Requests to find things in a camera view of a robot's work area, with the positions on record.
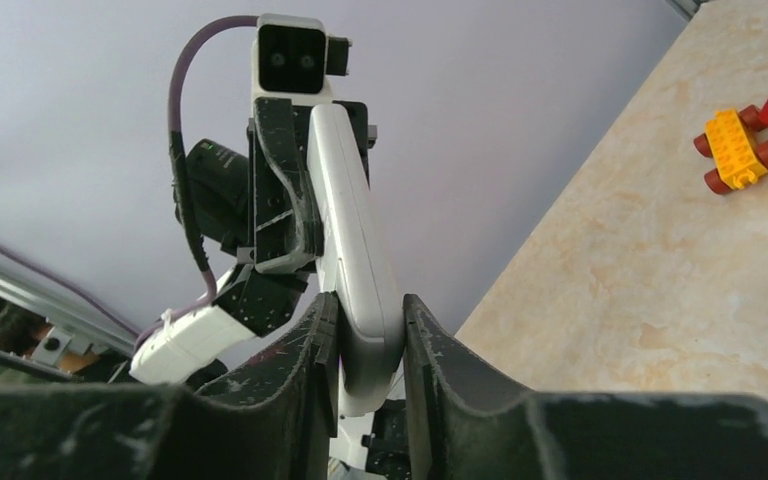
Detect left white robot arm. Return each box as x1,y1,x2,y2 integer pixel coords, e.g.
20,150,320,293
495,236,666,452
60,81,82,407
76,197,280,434
130,98,395,389

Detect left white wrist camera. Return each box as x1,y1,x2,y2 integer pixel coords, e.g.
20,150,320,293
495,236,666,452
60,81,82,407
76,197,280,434
251,13,353,106

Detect white remote control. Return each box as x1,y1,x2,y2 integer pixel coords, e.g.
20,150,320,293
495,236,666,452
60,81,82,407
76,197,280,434
307,104,405,417

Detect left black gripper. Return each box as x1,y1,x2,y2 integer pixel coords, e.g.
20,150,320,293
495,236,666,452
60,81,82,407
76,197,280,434
246,97,379,276

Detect orange toy piece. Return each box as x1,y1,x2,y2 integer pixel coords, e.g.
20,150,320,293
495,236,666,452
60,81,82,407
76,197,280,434
693,105,768,195

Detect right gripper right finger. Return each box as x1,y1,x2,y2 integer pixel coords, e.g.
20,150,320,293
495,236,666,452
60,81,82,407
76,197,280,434
403,294,768,479

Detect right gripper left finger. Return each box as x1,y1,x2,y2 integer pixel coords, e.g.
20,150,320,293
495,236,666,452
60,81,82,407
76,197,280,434
0,293,339,479

